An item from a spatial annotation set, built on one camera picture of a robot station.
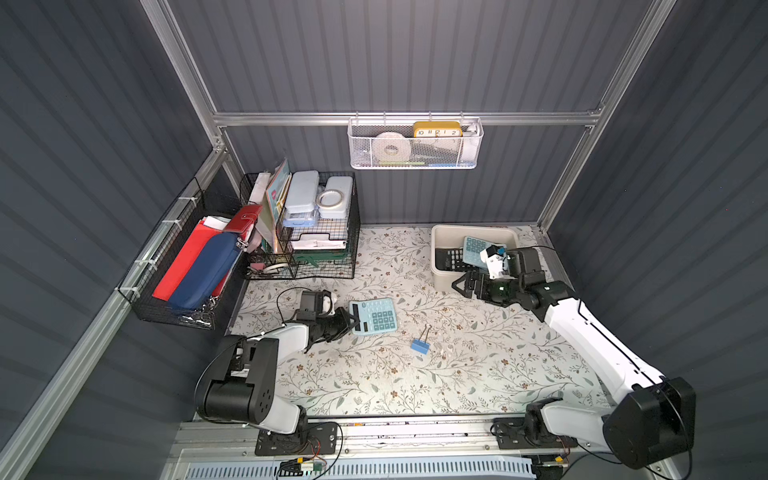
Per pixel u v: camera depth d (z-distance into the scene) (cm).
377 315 94
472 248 99
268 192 89
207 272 68
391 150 86
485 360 87
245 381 45
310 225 93
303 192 96
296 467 70
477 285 71
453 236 102
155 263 65
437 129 88
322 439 74
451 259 99
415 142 89
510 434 73
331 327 80
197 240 74
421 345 89
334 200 97
